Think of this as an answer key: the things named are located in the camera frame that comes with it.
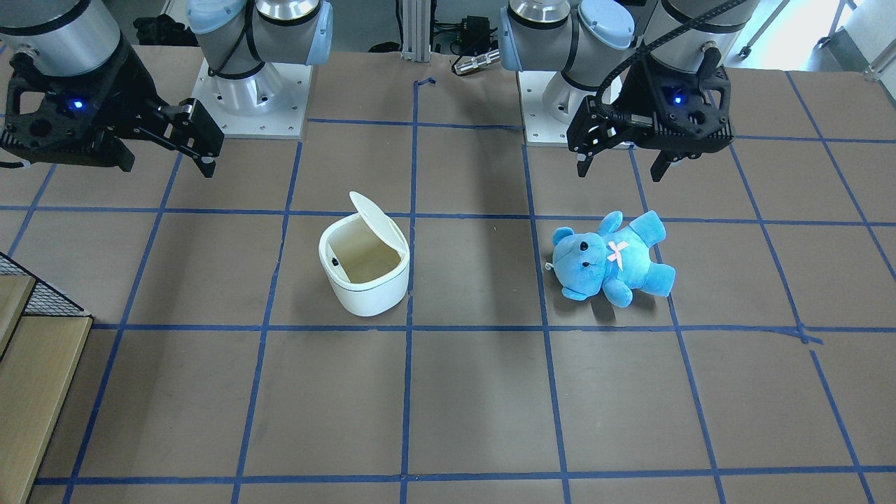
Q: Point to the blue teddy bear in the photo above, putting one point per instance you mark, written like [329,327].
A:
[614,260]

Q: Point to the white trash can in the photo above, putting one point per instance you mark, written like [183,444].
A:
[366,258]

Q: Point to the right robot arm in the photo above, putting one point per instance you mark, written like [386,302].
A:
[79,90]

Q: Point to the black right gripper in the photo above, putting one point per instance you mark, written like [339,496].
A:
[120,91]

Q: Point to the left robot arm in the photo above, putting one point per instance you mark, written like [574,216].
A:
[595,43]

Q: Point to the aluminium frame post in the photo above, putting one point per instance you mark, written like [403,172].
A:
[416,30]

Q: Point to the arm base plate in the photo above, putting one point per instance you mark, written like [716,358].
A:
[269,105]
[548,104]

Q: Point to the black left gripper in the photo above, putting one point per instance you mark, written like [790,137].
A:
[631,92]

